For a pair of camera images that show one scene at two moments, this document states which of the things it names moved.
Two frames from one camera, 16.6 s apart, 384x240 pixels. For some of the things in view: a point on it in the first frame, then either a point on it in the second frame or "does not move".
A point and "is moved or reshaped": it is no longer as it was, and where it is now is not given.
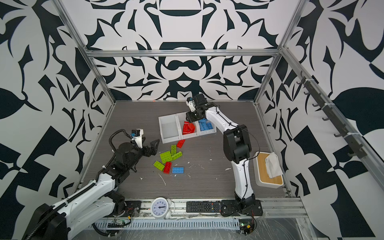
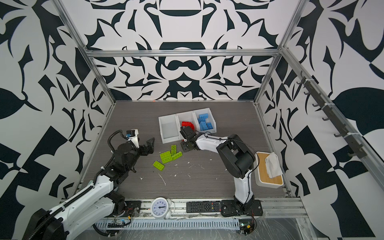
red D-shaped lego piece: (188, 128) does not move
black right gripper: (189, 115) -> (183, 146)
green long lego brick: (173, 149) does not move
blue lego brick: (203, 124) does not move
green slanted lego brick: (176, 156) does not move
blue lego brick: (178, 170) is moved or reshaped
